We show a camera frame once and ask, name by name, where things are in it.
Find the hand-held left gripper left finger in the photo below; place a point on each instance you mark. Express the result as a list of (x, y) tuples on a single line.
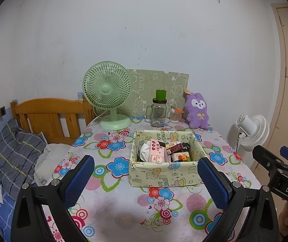
[(79, 181)]

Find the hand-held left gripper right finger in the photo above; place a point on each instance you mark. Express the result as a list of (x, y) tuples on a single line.
[(213, 186)]

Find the green tissue packet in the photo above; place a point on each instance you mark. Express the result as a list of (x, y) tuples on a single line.
[(181, 157)]

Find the black plastic bag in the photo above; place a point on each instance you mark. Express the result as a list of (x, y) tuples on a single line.
[(186, 148)]

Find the yellow printed storage box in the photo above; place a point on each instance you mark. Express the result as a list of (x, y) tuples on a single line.
[(159, 176)]

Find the cartoon printed small box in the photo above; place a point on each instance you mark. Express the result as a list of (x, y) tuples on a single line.
[(174, 147)]

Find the pink packet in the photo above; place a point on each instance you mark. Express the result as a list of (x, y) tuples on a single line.
[(156, 151)]

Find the white cloth bundle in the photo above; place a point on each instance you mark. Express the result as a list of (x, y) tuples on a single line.
[(144, 151)]

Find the person's right hand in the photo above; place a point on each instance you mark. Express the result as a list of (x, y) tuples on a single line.
[(284, 219)]

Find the white standing fan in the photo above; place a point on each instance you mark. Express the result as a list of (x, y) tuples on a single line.
[(256, 131)]

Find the white blanket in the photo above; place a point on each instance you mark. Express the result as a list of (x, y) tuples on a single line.
[(50, 156)]

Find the grey plaid pillow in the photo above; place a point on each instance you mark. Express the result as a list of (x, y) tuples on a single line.
[(15, 156)]

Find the purple plush bunny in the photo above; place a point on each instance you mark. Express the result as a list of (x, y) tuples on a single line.
[(196, 116)]

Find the cotton swab jar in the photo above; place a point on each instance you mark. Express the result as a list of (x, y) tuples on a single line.
[(175, 117)]

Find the glass jar mug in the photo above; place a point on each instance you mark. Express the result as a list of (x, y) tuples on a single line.
[(157, 116)]

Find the green desk fan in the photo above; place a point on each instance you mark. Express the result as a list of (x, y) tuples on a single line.
[(103, 80)]

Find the green plastic cup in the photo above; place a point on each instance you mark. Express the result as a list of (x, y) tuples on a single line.
[(160, 94)]

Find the green printed board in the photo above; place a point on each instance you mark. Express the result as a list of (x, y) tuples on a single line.
[(154, 80)]

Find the blue wall sticker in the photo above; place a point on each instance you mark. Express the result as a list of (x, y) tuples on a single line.
[(80, 95)]

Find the wall socket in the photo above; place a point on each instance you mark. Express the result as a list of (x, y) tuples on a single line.
[(0, 112)]

